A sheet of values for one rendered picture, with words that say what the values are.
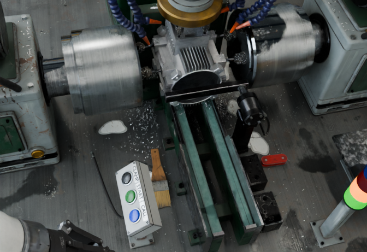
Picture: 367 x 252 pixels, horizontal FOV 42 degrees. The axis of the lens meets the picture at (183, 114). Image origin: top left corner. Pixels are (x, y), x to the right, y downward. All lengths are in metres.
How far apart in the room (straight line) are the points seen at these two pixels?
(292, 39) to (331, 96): 0.31
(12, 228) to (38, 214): 0.67
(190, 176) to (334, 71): 0.56
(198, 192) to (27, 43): 0.61
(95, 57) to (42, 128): 0.25
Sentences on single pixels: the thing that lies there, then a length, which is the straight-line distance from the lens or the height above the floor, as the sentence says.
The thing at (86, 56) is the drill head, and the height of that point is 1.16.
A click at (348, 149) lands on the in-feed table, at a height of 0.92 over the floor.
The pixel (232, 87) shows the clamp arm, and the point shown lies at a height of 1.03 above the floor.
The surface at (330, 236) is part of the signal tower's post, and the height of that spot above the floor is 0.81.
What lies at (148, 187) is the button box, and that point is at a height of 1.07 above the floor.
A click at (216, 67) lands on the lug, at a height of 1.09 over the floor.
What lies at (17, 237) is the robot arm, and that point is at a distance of 0.80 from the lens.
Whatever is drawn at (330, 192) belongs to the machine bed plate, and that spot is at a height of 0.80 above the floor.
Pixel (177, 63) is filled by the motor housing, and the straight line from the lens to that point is 1.37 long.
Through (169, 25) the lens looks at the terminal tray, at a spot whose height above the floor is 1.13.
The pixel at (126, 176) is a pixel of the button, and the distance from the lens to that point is 1.17.
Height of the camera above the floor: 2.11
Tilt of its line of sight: 55 degrees down
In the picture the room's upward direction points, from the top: 7 degrees clockwise
